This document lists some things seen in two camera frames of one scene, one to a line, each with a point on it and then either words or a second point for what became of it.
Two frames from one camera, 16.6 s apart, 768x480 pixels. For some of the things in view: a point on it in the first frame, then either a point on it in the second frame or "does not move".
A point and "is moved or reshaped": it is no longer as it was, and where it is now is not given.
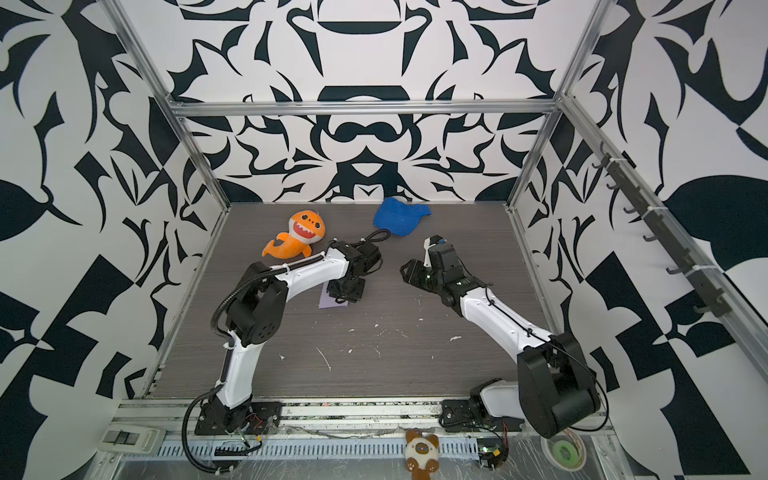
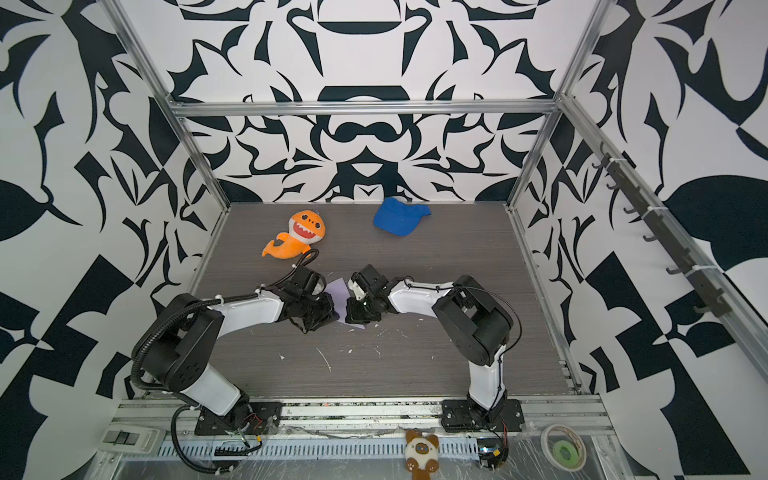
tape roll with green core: (565, 451) does not move
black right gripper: (415, 273) -> (353, 315)
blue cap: (398, 217) does not move
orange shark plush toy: (305, 228) does not move
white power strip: (132, 439) does not move
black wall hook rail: (710, 298) does not move
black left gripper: (336, 291) -> (329, 316)
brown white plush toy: (421, 453) does not move
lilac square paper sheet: (328, 301) is moved or reshaped
